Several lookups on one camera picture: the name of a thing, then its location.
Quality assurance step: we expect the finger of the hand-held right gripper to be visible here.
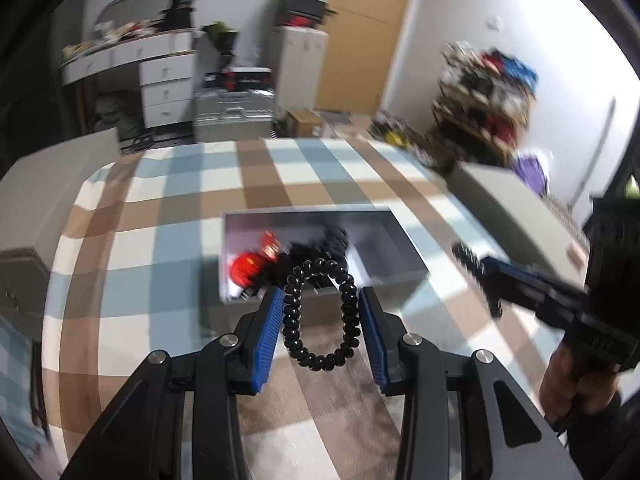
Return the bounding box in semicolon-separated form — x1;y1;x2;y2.
452;242;586;321

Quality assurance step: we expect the white cabinet with boxes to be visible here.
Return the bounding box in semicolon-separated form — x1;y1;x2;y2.
267;25;331;116

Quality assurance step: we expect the desk clutter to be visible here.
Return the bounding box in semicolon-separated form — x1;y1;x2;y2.
62;20;168;58

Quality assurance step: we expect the blue plaid bedding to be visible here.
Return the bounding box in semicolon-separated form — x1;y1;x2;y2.
0;320;46;441

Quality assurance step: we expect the grey cabinet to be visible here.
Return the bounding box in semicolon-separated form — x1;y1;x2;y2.
0;127;121;321

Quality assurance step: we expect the person's right hand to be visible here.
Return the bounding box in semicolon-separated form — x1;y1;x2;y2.
540;340;623;428

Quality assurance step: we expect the white desk with drawers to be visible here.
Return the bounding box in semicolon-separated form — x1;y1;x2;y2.
60;27;198;131

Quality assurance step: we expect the wooden shoe rack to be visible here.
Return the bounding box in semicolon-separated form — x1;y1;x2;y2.
432;42;541;166

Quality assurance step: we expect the plaid tablecloth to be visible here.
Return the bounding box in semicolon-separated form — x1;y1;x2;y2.
42;137;591;480

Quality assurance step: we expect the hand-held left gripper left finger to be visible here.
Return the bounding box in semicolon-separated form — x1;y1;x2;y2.
60;287;286;480

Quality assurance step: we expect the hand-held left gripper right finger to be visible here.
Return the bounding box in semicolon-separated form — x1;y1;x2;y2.
357;287;576;480

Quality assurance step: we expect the grey rectangular box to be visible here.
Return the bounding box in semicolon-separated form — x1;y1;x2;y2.
217;205;431;331

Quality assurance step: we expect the cardboard box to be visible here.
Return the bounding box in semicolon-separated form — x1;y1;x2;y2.
286;109;323;137

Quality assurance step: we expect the white arched mirror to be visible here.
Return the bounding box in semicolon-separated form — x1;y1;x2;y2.
92;0;173;36

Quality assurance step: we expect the grey bench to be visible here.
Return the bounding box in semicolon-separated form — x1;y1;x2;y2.
450;162;593;266

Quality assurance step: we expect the silver suitcase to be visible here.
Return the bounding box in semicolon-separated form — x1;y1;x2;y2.
192;87;276;143

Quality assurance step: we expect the black shoe box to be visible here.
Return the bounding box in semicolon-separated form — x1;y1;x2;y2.
275;0;328;28

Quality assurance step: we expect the black scrunchie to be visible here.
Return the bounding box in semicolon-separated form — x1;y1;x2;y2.
270;242;326;288

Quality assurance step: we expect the purple bag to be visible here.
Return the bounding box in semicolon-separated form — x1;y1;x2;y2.
512;152;551;196

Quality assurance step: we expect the red ornament hair clip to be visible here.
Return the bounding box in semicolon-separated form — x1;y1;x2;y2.
227;230;283;301

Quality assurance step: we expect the black wrapped bouquet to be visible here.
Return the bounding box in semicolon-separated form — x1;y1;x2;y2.
200;21;238;61

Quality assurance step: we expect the wooden door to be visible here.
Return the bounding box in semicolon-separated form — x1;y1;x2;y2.
312;0;421;116

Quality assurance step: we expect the red and black box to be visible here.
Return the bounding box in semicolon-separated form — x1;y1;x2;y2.
222;66;273;91

